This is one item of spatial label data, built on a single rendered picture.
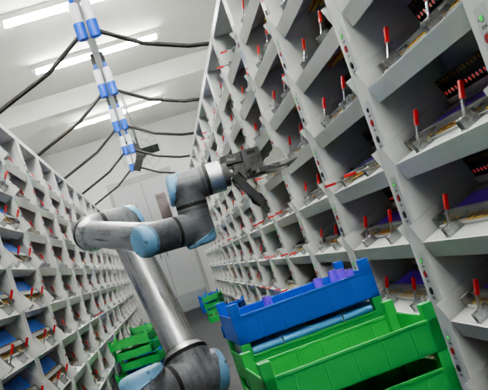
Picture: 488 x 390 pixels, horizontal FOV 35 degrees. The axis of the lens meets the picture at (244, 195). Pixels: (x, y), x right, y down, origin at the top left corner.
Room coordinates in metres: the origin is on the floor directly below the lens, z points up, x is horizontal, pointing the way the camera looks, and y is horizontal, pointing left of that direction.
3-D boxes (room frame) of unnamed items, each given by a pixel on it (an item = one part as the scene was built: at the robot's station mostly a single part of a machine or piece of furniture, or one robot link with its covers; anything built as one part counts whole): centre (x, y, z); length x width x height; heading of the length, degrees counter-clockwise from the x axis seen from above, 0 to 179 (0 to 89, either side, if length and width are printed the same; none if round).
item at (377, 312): (1.62, -0.03, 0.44); 0.30 x 0.20 x 0.08; 101
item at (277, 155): (2.18, -0.13, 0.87); 0.09 x 0.03 x 0.06; 80
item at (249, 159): (2.20, -0.02, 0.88); 0.12 x 0.08 x 0.09; 97
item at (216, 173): (2.19, 0.06, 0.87); 0.10 x 0.05 x 0.09; 7
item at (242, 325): (1.62, -0.03, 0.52); 0.30 x 0.20 x 0.08; 101
